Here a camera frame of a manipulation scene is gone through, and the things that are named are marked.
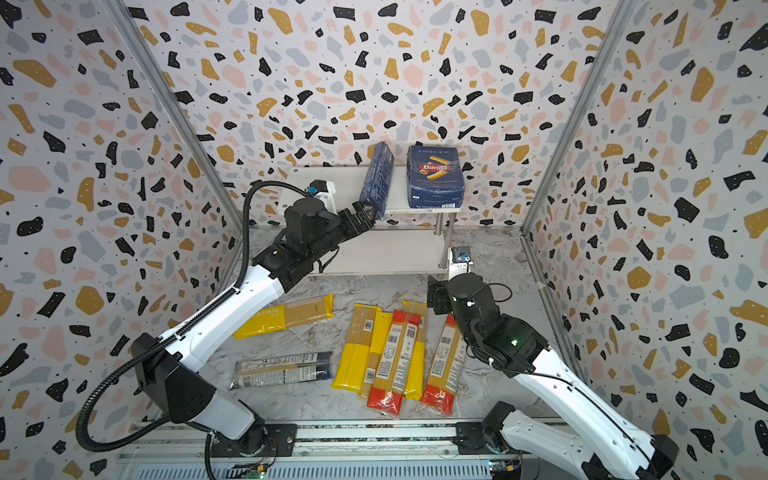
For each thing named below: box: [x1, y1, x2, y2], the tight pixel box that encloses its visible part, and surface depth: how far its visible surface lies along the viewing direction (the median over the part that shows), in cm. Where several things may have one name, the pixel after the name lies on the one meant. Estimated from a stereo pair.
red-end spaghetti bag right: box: [420, 313, 467, 415], surface depth 85 cm
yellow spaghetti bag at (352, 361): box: [332, 303, 382, 394], surface depth 89 cm
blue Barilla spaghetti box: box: [359, 141, 395, 221], surface depth 81 cm
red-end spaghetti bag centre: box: [367, 310, 422, 416], surface depth 84 cm
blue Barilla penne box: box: [406, 145, 465, 209], surface depth 80 cm
